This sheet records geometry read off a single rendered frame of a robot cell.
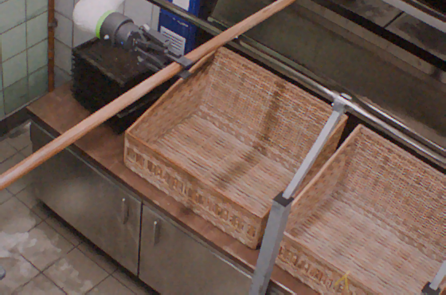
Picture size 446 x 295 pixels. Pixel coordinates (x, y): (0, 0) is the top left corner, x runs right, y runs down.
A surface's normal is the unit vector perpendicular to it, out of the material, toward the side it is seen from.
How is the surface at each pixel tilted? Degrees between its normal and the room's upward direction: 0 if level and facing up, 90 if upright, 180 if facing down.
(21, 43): 90
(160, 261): 90
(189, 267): 90
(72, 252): 0
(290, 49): 70
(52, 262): 0
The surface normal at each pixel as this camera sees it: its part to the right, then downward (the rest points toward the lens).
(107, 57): 0.12, -0.76
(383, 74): -0.54, 0.16
